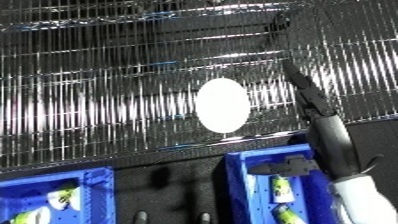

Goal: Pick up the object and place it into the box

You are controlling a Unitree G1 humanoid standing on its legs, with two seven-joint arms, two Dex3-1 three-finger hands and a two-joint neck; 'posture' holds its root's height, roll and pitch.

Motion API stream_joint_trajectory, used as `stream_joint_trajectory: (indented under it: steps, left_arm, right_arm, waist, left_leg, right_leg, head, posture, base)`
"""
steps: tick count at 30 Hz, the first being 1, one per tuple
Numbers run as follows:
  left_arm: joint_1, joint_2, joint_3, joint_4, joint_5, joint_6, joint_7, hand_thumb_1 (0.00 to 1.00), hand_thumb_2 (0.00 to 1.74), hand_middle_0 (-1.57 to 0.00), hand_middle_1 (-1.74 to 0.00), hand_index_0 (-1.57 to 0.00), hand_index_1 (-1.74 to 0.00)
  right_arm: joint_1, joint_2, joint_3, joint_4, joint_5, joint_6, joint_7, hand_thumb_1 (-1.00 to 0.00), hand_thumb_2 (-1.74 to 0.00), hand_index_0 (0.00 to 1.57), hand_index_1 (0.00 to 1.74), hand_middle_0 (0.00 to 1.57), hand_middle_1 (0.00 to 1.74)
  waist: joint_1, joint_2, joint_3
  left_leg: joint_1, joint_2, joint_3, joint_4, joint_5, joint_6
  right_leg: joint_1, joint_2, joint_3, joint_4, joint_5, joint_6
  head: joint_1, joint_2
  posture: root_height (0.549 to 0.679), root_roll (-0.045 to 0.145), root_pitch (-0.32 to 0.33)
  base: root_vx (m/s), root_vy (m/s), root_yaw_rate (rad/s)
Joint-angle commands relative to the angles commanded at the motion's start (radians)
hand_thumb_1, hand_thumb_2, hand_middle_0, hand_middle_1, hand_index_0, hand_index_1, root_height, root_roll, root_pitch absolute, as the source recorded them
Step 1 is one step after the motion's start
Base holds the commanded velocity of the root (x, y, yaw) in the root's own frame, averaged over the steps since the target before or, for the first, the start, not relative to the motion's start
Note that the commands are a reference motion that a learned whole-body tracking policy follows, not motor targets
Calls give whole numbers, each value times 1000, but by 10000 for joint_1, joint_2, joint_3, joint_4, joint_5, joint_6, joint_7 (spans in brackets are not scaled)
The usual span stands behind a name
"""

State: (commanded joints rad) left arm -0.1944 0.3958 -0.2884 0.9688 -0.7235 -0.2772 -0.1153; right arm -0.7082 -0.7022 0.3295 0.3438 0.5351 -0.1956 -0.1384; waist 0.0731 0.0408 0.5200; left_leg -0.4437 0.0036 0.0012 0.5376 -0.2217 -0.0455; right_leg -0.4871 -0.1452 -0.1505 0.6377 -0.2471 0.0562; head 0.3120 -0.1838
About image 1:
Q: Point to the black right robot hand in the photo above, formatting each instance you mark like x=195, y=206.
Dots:
x=331, y=143

